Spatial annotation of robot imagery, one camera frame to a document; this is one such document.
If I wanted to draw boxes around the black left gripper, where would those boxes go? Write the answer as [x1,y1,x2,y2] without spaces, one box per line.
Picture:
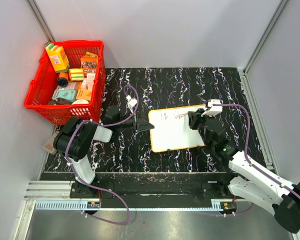
[115,109,155,132]

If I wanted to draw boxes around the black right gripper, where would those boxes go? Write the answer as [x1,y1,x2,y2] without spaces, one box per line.
[187,108,215,149]

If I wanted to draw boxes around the white board with orange frame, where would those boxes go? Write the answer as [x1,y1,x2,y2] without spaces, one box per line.
[148,104,205,153]

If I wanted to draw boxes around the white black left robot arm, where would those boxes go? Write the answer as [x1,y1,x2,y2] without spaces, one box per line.
[53,106,155,198]

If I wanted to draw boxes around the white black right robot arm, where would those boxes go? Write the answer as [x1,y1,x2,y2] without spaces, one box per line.
[187,108,300,234]

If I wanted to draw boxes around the orange small packet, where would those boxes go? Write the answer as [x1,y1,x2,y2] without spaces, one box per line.
[76,89,92,102]

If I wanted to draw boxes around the pink white carton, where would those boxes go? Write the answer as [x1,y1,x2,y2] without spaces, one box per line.
[80,72,96,90]

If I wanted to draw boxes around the teal snack box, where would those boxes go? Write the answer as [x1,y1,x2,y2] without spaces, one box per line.
[52,89,78,103]

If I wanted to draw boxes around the yellow green sponge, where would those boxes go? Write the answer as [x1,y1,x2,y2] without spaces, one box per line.
[68,68,85,81]

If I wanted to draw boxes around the orange snack box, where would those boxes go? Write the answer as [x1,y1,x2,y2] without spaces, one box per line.
[80,56,98,69]

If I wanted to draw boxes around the red plastic shopping basket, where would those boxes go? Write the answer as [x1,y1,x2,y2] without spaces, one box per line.
[24,40,106,126]

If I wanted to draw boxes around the orange black bottle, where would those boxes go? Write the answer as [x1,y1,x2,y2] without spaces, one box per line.
[57,72,69,88]

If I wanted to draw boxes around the pink white small box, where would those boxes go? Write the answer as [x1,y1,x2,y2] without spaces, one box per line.
[42,136,57,155]

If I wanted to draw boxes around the yellow juice carton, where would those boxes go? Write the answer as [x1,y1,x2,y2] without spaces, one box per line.
[45,42,70,73]

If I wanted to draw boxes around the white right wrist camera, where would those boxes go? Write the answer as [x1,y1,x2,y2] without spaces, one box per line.
[201,99,223,117]

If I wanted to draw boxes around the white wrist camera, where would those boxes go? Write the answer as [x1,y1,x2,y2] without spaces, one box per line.
[126,95,138,112]
[201,99,223,117]

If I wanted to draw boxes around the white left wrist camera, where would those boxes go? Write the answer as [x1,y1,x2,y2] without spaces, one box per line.
[126,95,138,112]

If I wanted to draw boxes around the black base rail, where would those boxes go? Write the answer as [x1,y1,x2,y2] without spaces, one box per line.
[69,171,243,202]

